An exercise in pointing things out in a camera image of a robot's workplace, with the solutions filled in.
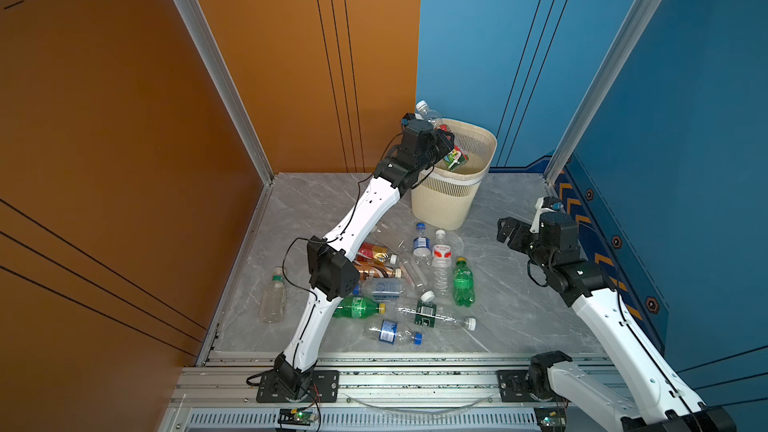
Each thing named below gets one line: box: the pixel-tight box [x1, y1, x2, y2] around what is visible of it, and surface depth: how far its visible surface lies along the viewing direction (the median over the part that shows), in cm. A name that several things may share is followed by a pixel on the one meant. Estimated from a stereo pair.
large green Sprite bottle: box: [333, 296, 387, 319], surface depth 84 cm
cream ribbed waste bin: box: [411, 118, 497, 231], surface depth 95 cm
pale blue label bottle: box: [360, 278, 407, 301], surface depth 87 cm
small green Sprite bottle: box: [453, 257, 475, 307], surface depth 89 cm
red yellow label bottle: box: [357, 242, 389, 262], surface depth 93 cm
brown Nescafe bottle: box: [354, 262, 403, 280], surface depth 91 cm
